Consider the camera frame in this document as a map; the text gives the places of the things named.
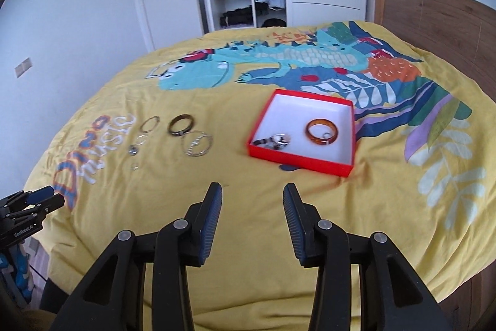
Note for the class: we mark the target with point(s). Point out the red cardboard box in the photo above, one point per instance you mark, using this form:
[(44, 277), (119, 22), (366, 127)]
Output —
[(294, 114)]

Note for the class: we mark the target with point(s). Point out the wall light switch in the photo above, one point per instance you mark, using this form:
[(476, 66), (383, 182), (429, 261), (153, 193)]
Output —
[(23, 67)]

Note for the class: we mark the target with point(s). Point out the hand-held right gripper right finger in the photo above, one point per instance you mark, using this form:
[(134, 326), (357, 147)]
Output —
[(292, 222)]

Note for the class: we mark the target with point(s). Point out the wooden headboard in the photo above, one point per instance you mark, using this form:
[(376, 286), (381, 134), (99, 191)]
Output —
[(438, 24)]

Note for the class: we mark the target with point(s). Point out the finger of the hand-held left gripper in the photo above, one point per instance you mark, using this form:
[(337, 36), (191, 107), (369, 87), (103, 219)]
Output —
[(38, 194), (48, 205)]

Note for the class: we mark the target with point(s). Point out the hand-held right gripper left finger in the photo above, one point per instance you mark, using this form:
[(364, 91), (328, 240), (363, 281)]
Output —
[(211, 222)]

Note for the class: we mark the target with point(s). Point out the amber bangle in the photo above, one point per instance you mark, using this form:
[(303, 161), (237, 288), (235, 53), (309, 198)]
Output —
[(310, 137)]

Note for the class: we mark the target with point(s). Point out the silver pendant charm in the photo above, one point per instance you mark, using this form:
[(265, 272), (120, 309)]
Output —
[(134, 150)]

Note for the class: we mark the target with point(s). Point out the black bag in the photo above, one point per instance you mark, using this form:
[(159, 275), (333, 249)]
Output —
[(274, 23)]

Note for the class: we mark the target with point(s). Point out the folded dark clothes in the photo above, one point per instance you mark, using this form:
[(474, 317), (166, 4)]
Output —
[(236, 17)]

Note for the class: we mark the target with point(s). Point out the blue and white object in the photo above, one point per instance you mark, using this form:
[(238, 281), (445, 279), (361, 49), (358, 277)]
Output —
[(17, 276)]

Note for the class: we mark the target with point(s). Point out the dark brown bangle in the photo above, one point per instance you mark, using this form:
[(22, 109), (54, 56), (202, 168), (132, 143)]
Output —
[(172, 129)]

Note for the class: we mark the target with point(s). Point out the yellow dinosaur print blanket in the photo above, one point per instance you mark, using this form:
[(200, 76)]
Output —
[(248, 187)]

